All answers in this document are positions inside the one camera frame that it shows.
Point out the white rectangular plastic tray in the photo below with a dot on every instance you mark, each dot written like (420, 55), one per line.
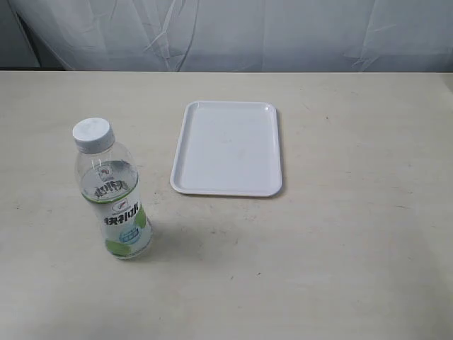
(228, 148)

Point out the white backdrop curtain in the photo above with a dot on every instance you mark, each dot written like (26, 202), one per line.
(228, 36)

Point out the clear plastic drink bottle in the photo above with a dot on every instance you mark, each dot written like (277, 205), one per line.
(108, 180)

